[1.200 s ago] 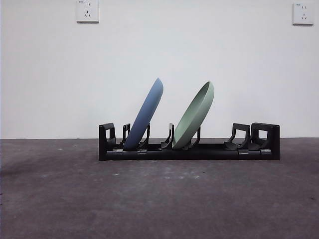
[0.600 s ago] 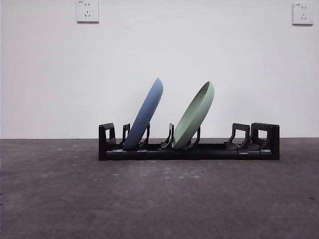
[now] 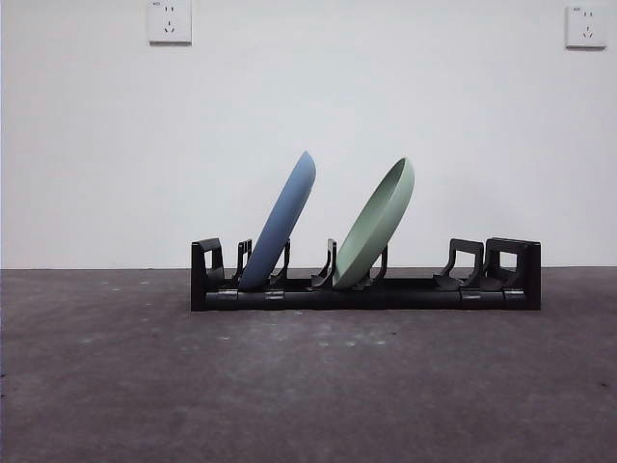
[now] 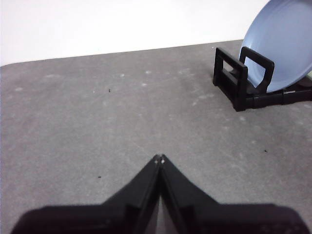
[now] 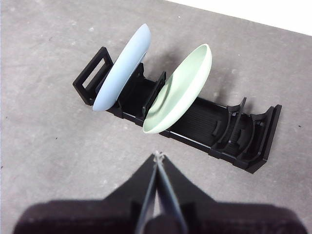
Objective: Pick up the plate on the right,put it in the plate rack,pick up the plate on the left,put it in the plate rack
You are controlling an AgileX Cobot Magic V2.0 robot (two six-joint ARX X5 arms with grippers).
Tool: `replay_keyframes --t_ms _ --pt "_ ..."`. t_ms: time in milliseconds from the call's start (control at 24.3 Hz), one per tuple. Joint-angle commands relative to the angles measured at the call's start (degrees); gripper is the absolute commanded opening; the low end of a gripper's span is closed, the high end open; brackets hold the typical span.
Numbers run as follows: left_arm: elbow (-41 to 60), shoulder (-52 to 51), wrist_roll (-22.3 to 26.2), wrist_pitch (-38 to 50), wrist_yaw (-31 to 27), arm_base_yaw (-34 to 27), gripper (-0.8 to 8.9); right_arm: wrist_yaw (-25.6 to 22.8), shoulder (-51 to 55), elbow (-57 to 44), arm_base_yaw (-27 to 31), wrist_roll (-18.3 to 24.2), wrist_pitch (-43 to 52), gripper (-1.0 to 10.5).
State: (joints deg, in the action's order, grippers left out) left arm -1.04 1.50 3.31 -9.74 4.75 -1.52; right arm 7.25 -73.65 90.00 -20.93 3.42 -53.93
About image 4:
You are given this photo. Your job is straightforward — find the black plastic plate rack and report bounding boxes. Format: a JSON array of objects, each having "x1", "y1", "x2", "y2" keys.
[{"x1": 213, "y1": 46, "x2": 312, "y2": 113}]

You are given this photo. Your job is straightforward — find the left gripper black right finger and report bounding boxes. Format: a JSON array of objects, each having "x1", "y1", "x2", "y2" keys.
[{"x1": 159, "y1": 154, "x2": 312, "y2": 234}]

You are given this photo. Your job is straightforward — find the blue round plate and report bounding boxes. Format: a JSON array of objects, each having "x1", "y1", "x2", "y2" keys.
[{"x1": 240, "y1": 0, "x2": 312, "y2": 94}]

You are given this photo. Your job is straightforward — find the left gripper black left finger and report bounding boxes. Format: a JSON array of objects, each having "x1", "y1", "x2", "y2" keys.
[{"x1": 9, "y1": 154, "x2": 161, "y2": 234}]

